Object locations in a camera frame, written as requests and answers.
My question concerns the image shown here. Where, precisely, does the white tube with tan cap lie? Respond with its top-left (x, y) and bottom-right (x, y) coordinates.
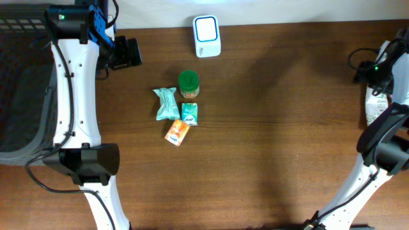
top-left (365, 87), bottom-right (389, 126)

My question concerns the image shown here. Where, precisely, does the green lid jar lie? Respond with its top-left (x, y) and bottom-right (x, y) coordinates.
top-left (178, 70), bottom-right (199, 98)

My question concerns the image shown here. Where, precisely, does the teal wipes packet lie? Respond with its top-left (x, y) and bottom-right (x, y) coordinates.
top-left (153, 88), bottom-right (180, 121)

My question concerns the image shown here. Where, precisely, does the small teal tissue pack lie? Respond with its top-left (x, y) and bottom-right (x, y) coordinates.
top-left (181, 103), bottom-right (198, 126)

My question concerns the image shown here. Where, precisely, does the orange tissue pack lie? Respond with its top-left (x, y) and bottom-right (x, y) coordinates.
top-left (164, 119), bottom-right (190, 146)

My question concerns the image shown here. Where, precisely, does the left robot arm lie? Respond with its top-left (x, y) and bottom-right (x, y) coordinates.
top-left (40, 1), bottom-right (142, 229)

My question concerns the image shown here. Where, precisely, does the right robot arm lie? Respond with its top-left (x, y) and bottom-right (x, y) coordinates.
top-left (302, 27), bottom-right (408, 229)

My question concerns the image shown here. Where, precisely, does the white barcode scanner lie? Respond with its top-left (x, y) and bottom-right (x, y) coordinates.
top-left (192, 15), bottom-right (221, 58)

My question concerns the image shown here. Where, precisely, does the grey plastic mesh basket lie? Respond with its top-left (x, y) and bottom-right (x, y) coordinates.
top-left (1, 4), bottom-right (57, 165)

